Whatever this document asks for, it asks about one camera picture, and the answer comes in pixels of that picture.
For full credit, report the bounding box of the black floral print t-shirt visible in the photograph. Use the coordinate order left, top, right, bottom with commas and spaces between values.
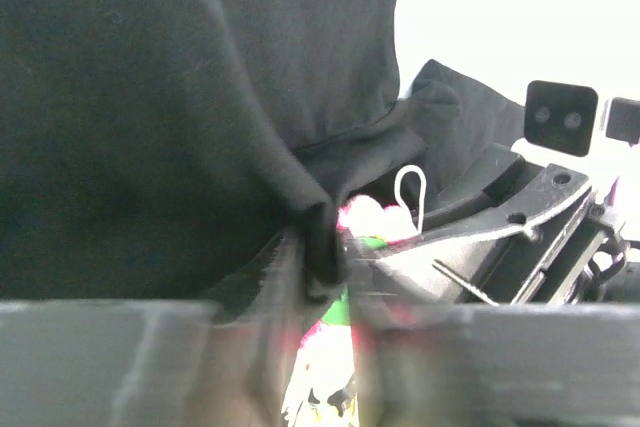
0, 0, 526, 427

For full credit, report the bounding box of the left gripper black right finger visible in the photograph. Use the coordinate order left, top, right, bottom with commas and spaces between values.
345, 243, 639, 426

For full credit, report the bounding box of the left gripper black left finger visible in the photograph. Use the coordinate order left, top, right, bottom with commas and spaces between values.
1, 229, 303, 426

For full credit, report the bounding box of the pink flower brooch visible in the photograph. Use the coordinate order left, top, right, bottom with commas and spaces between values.
287, 164, 429, 348

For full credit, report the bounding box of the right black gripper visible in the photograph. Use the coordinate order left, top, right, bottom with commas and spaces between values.
373, 144, 625, 305

